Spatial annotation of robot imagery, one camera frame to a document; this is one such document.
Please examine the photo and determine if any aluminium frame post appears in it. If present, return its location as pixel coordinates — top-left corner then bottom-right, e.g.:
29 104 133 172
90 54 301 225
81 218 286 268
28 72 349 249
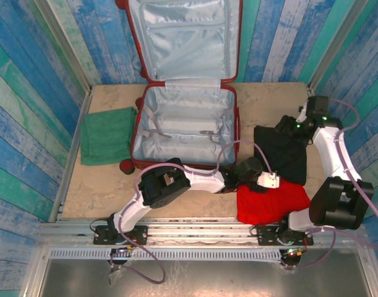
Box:
33 0 93 93
307 0 371 90

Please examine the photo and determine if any red hard-shell suitcase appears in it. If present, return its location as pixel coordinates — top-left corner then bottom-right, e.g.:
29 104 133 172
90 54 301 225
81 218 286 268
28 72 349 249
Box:
115 0 244 177

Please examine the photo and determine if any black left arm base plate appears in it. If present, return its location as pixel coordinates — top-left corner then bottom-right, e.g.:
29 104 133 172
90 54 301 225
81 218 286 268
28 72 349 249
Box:
94 225 149 247

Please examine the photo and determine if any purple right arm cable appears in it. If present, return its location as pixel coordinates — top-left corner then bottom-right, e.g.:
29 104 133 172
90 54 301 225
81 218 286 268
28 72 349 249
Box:
281 98 378 272

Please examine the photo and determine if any white slotted cable duct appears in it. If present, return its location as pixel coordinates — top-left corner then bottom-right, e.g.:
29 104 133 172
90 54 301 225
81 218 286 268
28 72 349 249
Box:
49 249 284 260

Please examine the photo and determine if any steel sheet panel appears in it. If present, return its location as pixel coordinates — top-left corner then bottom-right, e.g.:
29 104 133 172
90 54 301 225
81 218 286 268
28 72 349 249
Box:
21 247 378 297

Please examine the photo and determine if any small circuit board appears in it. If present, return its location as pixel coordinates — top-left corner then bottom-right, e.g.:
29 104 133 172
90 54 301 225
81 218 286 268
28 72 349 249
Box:
283 246 307 257
110 246 137 257

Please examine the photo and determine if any black garment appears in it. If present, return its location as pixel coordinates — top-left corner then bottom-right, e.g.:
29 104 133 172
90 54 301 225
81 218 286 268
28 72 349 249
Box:
253 116 307 186

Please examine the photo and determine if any red garment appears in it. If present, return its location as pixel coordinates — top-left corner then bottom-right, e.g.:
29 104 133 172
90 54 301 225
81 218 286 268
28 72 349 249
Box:
236 179 311 224

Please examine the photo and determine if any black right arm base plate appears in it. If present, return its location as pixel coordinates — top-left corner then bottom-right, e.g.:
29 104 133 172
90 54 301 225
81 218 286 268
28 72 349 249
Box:
256 225 315 247

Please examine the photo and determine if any aluminium mounting rail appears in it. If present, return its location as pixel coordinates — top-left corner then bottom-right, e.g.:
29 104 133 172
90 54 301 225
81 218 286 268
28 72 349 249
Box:
37 218 369 245

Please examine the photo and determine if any green towel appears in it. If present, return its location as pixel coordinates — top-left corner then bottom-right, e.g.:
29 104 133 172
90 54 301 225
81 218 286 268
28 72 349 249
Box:
80 106 139 166

